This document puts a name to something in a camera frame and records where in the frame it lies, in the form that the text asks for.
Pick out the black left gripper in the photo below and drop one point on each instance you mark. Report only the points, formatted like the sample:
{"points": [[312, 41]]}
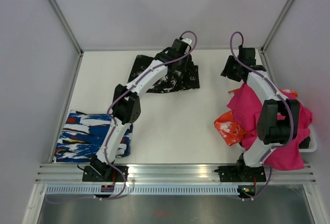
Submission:
{"points": [[182, 67]]}

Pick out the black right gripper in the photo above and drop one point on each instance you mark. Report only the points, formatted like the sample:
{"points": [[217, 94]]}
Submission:
{"points": [[227, 70]]}

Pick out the black white splattered trousers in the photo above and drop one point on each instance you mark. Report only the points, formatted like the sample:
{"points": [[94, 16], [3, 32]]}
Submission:
{"points": [[175, 81]]}

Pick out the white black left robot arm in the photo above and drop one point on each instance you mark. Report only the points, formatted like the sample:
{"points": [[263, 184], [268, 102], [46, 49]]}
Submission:
{"points": [[126, 109]]}

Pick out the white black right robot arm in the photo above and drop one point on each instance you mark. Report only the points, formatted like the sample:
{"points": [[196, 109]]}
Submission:
{"points": [[276, 126]]}

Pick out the blue white patterned folded trousers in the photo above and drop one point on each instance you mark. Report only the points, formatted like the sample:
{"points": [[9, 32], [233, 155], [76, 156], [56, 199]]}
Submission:
{"points": [[81, 137]]}

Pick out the pink garment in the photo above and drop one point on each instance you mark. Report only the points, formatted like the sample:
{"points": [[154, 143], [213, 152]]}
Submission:
{"points": [[246, 109]]}

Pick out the orange white garment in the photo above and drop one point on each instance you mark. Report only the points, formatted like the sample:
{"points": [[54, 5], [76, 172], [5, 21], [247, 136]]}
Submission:
{"points": [[229, 129]]}

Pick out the white laundry basket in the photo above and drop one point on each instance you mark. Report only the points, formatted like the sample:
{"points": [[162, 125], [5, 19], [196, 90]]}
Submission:
{"points": [[309, 144]]}

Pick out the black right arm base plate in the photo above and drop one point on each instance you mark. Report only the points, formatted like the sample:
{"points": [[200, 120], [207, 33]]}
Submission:
{"points": [[233, 173]]}

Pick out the right aluminium frame post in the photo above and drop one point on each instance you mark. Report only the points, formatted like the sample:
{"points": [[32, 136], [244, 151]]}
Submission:
{"points": [[283, 13]]}

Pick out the aluminium frame post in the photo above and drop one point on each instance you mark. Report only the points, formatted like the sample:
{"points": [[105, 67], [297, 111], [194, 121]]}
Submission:
{"points": [[283, 13], [63, 22]]}

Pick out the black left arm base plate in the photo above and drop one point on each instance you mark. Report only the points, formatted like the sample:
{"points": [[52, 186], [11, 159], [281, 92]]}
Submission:
{"points": [[121, 172]]}

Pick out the left aluminium frame post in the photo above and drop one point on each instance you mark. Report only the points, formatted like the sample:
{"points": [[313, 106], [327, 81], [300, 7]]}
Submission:
{"points": [[63, 22]]}

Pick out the aluminium mounting rail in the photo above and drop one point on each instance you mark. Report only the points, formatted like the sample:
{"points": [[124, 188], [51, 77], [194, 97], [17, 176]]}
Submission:
{"points": [[167, 174]]}

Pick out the white slotted cable duct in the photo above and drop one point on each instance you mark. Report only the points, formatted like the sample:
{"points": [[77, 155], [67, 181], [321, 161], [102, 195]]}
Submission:
{"points": [[143, 189]]}

